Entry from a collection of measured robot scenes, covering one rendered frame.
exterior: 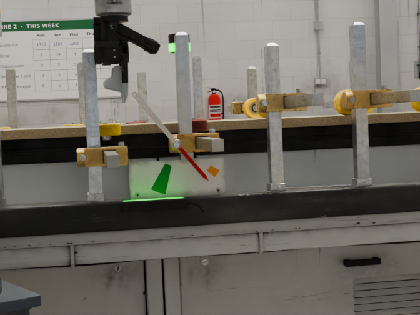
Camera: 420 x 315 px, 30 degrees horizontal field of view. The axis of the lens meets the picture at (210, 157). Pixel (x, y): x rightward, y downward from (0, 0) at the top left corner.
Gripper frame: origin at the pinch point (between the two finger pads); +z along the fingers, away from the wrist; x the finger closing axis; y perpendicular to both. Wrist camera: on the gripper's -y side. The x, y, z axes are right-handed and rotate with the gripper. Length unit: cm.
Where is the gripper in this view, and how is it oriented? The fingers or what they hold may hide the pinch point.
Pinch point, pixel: (125, 97)
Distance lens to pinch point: 196.4
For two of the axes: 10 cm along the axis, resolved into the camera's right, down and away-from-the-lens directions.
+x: 1.8, 0.4, -9.8
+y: -9.8, 0.5, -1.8
